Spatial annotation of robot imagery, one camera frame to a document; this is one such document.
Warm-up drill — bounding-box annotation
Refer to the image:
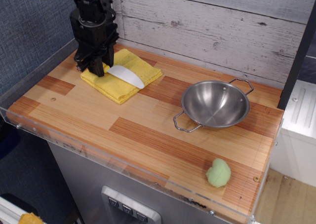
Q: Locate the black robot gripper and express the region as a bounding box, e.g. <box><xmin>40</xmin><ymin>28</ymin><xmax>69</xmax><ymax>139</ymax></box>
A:
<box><xmin>70</xmin><ymin>8</ymin><xmax>119</xmax><ymax>77</ymax></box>

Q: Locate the yellow handled white toy knife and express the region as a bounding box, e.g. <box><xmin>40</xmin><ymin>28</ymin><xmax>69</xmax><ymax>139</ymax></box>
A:
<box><xmin>103</xmin><ymin>64</ymin><xmax>145</xmax><ymax>89</ymax></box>

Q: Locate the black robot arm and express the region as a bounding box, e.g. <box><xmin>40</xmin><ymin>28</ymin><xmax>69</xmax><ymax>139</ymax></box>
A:
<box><xmin>70</xmin><ymin>0</ymin><xmax>119</xmax><ymax>77</ymax></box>

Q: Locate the folded yellow cloth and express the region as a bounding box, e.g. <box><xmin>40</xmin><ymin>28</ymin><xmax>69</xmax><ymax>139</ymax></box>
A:
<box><xmin>80</xmin><ymin>49</ymin><xmax>162</xmax><ymax>104</ymax></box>

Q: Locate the silver toy fridge cabinet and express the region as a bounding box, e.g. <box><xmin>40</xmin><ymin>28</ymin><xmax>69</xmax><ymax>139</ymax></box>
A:
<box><xmin>48</xmin><ymin>142</ymin><xmax>237</xmax><ymax>224</ymax></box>

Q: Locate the clear acrylic table guard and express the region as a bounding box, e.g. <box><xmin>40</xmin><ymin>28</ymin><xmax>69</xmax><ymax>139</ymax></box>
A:
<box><xmin>3</xmin><ymin>48</ymin><xmax>283</xmax><ymax>224</ymax></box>

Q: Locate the silver dispenser button panel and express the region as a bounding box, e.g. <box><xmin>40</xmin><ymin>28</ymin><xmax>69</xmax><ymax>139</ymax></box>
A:
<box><xmin>101</xmin><ymin>186</ymin><xmax>162</xmax><ymax>224</ymax></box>

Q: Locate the green felt toy vegetable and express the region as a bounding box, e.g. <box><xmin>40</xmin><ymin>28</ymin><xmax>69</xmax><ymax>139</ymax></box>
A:
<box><xmin>206</xmin><ymin>158</ymin><xmax>231</xmax><ymax>187</ymax></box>

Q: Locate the yellow object at bottom left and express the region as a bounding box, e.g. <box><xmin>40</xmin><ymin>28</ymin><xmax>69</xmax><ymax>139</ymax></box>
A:
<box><xmin>18</xmin><ymin>213</ymin><xmax>44</xmax><ymax>224</ymax></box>

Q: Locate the white toy cabinet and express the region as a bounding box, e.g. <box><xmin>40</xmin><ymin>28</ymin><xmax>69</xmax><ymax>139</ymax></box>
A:
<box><xmin>270</xmin><ymin>80</ymin><xmax>316</xmax><ymax>186</ymax></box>

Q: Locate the stainless steel two-handled bowl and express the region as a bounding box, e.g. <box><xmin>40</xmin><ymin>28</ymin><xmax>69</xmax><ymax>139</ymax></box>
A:
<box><xmin>173</xmin><ymin>78</ymin><xmax>254</xmax><ymax>133</ymax></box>

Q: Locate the black vertical post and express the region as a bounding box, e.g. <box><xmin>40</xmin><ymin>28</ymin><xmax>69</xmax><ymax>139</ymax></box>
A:
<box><xmin>277</xmin><ymin>2</ymin><xmax>316</xmax><ymax>110</ymax></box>

